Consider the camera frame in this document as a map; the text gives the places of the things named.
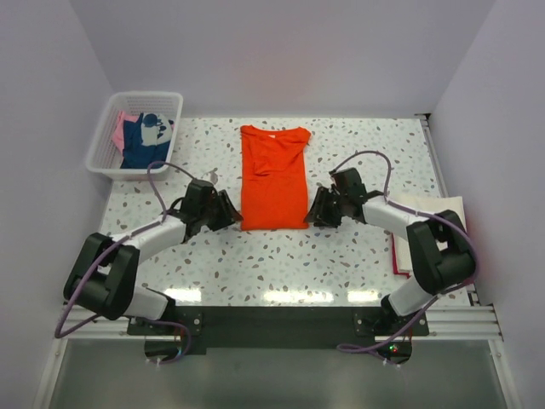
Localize aluminium frame rail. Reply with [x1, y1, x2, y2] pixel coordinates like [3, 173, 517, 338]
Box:
[65, 307, 503, 341]

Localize pink t shirt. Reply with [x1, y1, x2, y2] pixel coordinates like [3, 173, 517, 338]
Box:
[112, 111, 125, 153]

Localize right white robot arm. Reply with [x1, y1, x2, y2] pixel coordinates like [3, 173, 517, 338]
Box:
[305, 168, 477, 335]

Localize navy blue printed t shirt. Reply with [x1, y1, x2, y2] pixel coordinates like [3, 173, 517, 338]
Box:
[121, 112, 175, 170]

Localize white plastic laundry basket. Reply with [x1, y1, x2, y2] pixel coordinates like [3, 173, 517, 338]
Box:
[86, 91, 183, 181]

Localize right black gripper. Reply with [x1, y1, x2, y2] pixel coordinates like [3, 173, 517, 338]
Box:
[303, 187, 347, 228]

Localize orange t shirt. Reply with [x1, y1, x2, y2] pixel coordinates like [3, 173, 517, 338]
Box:
[240, 125, 311, 231]

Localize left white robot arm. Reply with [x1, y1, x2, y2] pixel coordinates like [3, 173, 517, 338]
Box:
[63, 180, 243, 334]

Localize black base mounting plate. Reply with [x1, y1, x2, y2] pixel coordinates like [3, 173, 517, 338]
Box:
[127, 307, 430, 363]

